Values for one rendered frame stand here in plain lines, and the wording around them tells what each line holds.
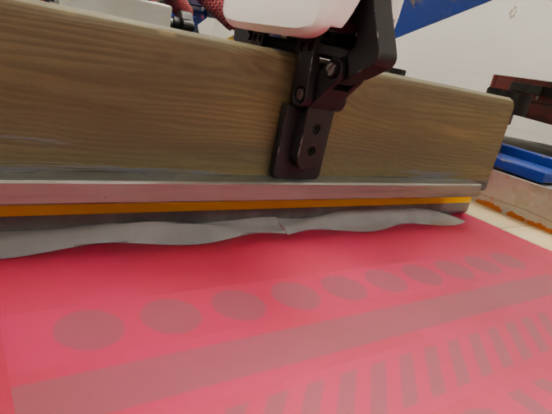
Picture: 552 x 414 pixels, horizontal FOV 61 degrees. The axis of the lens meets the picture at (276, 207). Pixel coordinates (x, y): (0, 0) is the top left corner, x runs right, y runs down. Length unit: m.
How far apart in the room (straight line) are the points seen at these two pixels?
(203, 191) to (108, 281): 0.06
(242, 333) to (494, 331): 0.12
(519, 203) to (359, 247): 0.22
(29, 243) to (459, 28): 2.60
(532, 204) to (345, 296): 0.27
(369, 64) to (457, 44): 2.50
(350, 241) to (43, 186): 0.17
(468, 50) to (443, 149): 2.32
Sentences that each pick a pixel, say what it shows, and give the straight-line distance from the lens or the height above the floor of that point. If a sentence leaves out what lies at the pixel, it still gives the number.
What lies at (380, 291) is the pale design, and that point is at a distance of 0.24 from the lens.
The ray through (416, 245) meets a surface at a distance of 0.32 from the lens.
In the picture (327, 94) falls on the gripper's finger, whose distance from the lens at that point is 0.24.
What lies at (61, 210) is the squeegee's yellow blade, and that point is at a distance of 0.23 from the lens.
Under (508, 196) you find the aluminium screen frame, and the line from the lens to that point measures 0.48.
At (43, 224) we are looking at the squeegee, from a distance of 0.24.
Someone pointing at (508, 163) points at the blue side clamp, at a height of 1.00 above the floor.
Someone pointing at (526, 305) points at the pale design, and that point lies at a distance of 0.29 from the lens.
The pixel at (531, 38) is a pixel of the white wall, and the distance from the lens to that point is 2.51.
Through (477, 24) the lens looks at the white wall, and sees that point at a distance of 2.68.
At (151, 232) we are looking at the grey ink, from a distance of 0.24.
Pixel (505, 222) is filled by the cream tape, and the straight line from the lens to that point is 0.45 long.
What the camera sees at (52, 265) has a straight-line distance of 0.21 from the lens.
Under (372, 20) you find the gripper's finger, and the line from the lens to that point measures 0.22.
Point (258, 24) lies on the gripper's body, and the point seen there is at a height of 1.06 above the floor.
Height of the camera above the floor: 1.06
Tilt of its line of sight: 18 degrees down
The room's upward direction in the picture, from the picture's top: 12 degrees clockwise
